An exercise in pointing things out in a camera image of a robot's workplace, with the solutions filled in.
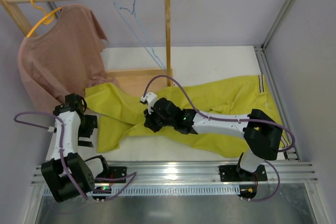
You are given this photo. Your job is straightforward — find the yellow-green trousers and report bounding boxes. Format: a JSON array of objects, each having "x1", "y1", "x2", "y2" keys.
[{"x1": 85, "y1": 75, "x2": 282, "y2": 158}]

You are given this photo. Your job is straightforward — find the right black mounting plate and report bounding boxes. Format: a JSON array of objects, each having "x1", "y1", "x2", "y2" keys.
[{"x1": 218, "y1": 165, "x2": 268, "y2": 182}]

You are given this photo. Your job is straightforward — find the light blue wire hanger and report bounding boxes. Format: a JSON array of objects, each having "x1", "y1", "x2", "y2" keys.
[{"x1": 113, "y1": 0, "x2": 167, "y2": 72}]

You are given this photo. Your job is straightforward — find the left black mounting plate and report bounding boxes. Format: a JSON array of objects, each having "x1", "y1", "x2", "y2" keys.
[{"x1": 95, "y1": 166, "x2": 127, "y2": 184}]

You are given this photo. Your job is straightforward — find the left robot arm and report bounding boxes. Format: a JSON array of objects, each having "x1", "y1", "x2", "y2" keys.
[{"x1": 41, "y1": 94, "x2": 111, "y2": 202}]

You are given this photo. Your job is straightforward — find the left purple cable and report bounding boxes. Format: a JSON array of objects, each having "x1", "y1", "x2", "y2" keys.
[{"x1": 13, "y1": 111, "x2": 137, "y2": 201}]

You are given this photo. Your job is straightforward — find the aluminium frame profile right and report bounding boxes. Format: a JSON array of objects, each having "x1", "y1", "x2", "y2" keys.
[{"x1": 255, "y1": 0, "x2": 305, "y2": 161}]

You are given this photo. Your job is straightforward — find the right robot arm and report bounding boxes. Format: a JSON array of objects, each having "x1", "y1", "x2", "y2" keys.
[{"x1": 140, "y1": 93, "x2": 283, "y2": 181}]

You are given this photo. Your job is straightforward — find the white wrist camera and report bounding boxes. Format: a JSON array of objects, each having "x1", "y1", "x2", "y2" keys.
[
  {"x1": 140, "y1": 92, "x2": 158, "y2": 114},
  {"x1": 47, "y1": 126, "x2": 57, "y2": 133}
]

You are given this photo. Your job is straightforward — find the yellow plastic hanger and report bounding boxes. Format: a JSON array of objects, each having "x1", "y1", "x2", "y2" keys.
[{"x1": 26, "y1": 0, "x2": 62, "y2": 38}]

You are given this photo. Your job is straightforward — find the wooden clothes rack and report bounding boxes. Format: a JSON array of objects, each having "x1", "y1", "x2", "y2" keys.
[{"x1": 0, "y1": 0, "x2": 173, "y2": 96}]

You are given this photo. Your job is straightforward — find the pink t-shirt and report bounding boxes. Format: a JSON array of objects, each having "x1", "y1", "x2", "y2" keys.
[{"x1": 17, "y1": 4, "x2": 118, "y2": 113}]

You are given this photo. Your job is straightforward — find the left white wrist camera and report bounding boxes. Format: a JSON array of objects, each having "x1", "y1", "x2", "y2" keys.
[{"x1": 47, "y1": 126, "x2": 57, "y2": 133}]

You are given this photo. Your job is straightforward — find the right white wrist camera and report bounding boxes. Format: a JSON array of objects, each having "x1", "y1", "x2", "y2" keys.
[{"x1": 140, "y1": 92, "x2": 158, "y2": 114}]

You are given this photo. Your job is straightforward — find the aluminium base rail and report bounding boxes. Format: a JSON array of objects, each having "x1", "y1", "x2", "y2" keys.
[{"x1": 30, "y1": 161, "x2": 318, "y2": 186}]

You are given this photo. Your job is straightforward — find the slotted cable duct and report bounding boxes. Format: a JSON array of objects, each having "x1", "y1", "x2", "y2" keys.
[{"x1": 41, "y1": 184, "x2": 241, "y2": 196}]

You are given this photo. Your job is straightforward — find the black mounting plate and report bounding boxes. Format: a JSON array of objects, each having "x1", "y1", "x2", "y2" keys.
[
  {"x1": 218, "y1": 165, "x2": 268, "y2": 182},
  {"x1": 95, "y1": 166, "x2": 127, "y2": 184}
]

